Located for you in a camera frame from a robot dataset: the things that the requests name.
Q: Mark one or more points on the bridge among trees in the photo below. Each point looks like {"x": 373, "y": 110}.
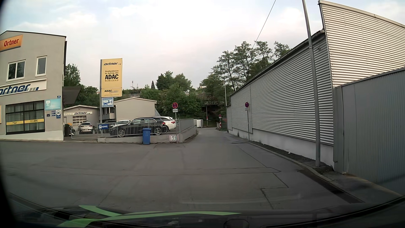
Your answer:
{"x": 212, "y": 103}

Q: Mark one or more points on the group of green trees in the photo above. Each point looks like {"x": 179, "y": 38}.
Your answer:
{"x": 183, "y": 95}

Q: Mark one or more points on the white parked car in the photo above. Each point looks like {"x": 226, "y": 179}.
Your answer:
{"x": 167, "y": 122}

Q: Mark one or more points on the grey asphalt road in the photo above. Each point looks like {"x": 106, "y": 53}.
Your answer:
{"x": 189, "y": 171}

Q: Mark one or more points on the blue wheelie bin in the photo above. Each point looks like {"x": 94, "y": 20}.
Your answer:
{"x": 146, "y": 136}

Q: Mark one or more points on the black parked car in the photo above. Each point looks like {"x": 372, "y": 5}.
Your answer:
{"x": 139, "y": 126}

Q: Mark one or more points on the beige flat-roofed building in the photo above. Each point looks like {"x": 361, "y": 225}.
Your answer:
{"x": 134, "y": 109}

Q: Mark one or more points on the grey metal railing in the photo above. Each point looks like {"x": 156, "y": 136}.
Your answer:
{"x": 126, "y": 130}

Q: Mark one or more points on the grey corrugated metal hall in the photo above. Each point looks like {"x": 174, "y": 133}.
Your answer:
{"x": 284, "y": 101}

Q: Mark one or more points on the yellow sign pylon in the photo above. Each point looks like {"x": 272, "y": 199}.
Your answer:
{"x": 111, "y": 77}

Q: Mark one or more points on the blue parking sign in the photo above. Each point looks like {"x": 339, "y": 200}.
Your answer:
{"x": 103, "y": 126}

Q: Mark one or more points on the car's own bonnet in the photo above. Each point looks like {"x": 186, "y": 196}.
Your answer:
{"x": 202, "y": 218}

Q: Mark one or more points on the silver parked car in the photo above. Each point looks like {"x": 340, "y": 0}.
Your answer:
{"x": 85, "y": 127}

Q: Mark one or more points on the low grey garage building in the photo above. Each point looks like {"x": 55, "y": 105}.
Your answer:
{"x": 80, "y": 115}

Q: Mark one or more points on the green tree behind building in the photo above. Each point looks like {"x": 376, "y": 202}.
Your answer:
{"x": 79, "y": 88}

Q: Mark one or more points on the grey pavement strip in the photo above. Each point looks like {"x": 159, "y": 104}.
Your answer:
{"x": 341, "y": 180}

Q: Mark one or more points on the grey metal gate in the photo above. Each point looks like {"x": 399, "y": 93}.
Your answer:
{"x": 371, "y": 129}

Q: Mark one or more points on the grey building with orange sign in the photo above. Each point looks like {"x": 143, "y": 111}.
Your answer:
{"x": 31, "y": 95}

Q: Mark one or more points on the red-white sign on post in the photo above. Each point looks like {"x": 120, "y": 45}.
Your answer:
{"x": 220, "y": 119}

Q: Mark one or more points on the low concrete wall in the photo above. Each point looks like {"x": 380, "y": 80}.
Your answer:
{"x": 186, "y": 134}

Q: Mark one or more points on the no-stopping sign on post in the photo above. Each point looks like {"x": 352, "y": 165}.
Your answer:
{"x": 175, "y": 117}
{"x": 247, "y": 117}

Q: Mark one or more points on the grey metal lamp post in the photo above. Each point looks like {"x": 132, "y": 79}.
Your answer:
{"x": 312, "y": 82}

